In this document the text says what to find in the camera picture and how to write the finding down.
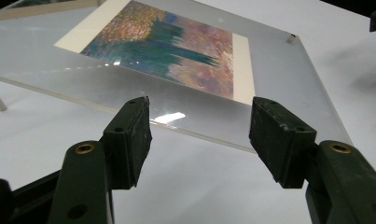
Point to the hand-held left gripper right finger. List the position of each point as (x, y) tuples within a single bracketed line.
[(279, 140)]

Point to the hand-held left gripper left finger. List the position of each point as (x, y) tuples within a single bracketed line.
[(126, 143)]

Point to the clear acrylic picture frame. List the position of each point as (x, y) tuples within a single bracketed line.
[(207, 115)]

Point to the white table cover sheet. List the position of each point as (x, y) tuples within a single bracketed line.
[(207, 186)]

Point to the wooden table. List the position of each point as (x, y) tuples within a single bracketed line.
[(36, 11)]

